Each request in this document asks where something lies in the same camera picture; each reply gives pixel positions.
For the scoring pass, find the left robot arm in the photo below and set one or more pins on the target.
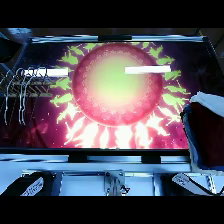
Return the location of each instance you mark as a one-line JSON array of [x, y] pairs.
[[28, 183]]

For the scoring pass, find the silver frame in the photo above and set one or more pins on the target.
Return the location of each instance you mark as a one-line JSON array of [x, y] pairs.
[[100, 166]]

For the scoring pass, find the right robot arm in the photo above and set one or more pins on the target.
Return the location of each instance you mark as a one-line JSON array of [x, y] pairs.
[[187, 182]]

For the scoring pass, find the white T-shirt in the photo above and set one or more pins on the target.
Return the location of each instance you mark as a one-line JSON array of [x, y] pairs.
[[210, 101]]

